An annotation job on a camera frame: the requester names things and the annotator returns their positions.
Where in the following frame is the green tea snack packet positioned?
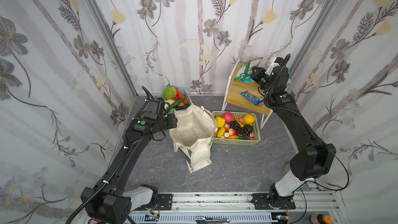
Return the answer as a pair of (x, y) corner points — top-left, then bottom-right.
(234, 58), (263, 83)

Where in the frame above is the cream canvas grocery bag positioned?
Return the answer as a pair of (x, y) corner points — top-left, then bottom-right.
(169, 104), (217, 173)

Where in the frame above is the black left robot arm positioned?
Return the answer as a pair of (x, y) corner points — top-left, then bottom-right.
(66, 88), (178, 224)

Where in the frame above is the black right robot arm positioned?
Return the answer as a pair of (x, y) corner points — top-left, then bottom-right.
(251, 55), (337, 209)

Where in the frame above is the green cucumber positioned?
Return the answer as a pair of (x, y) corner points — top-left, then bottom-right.
(166, 98), (186, 113)

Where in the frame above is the white garlic bulb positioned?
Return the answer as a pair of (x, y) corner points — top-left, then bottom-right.
(167, 99), (175, 105)

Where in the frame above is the blue chocolate bar packet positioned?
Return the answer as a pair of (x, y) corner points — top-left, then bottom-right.
(240, 91), (262, 105)

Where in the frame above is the green cabbage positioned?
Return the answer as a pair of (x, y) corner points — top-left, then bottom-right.
(163, 86), (177, 100)

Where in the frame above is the white wooden two-tier shelf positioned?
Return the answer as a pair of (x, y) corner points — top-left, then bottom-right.
(222, 61), (273, 129)

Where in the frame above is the blue plastic vegetable basket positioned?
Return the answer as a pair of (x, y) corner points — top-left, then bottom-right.
(171, 88), (192, 113)

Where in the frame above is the yellow orange citrus fruit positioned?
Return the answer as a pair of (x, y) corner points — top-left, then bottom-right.
(243, 114), (256, 124)

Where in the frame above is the black grape bunch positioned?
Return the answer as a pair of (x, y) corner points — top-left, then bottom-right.
(229, 120), (253, 136)

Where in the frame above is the orange capped bottle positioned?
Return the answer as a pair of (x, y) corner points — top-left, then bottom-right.
(310, 214), (333, 224)

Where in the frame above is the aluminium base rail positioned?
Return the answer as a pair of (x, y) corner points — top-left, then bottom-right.
(80, 191), (346, 224)

